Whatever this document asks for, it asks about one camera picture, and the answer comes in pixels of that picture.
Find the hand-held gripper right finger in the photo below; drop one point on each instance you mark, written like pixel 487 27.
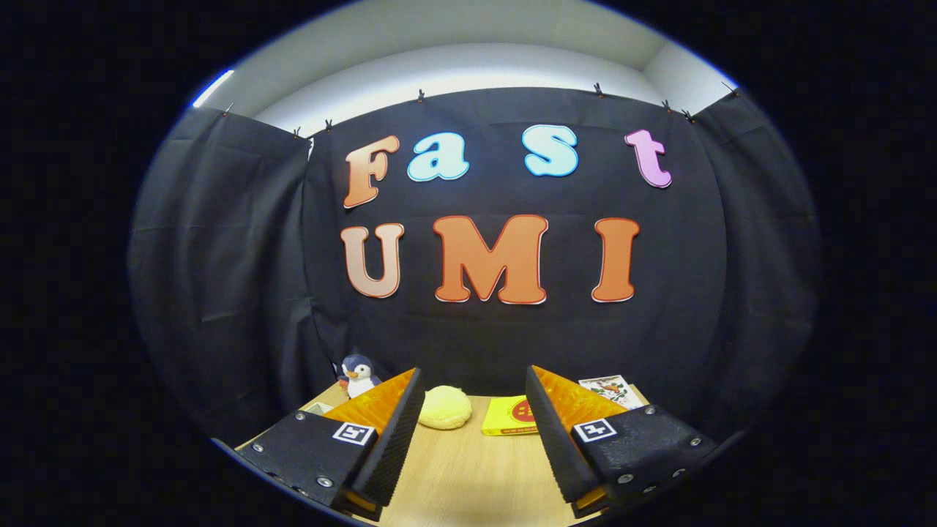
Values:
pixel 560 446

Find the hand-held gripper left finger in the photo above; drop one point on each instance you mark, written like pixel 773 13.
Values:
pixel 392 446

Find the yellow book with red circle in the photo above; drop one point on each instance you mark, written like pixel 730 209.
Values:
pixel 509 417

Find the yellow plush bread toy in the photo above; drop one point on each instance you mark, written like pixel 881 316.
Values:
pixel 445 408

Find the penguin plush toy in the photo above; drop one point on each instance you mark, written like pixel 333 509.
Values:
pixel 360 379

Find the white illustrated book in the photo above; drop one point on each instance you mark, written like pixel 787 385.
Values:
pixel 611 390

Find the row of black clips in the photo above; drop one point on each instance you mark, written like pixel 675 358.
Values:
pixel 421 95

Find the ceiling light panel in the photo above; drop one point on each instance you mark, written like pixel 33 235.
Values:
pixel 212 88

